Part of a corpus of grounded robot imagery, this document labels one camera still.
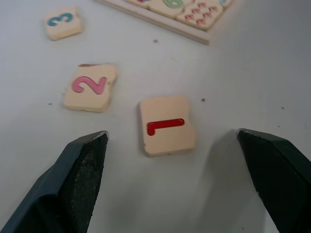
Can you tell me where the wooden tile pink print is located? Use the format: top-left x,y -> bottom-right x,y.
126,0 -> 153,10

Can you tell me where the wooden tile blue number 3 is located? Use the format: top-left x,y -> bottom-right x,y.
44,6 -> 85,41

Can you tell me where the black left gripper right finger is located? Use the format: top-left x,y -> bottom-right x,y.
236,128 -> 311,233

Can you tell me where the wooden tile green number 6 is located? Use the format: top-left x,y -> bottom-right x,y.
147,0 -> 195,19

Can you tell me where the wooden tile pink number 2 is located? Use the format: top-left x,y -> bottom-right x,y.
62,63 -> 118,113

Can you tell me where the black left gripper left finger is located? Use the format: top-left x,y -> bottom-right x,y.
0,131 -> 109,233

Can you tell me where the wooden puzzle board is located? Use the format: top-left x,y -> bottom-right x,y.
94,0 -> 236,46

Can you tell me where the wooden tile red number 1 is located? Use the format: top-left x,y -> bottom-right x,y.
139,95 -> 197,158

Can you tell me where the wooden tile red flower pattern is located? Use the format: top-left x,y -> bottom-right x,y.
176,0 -> 224,32

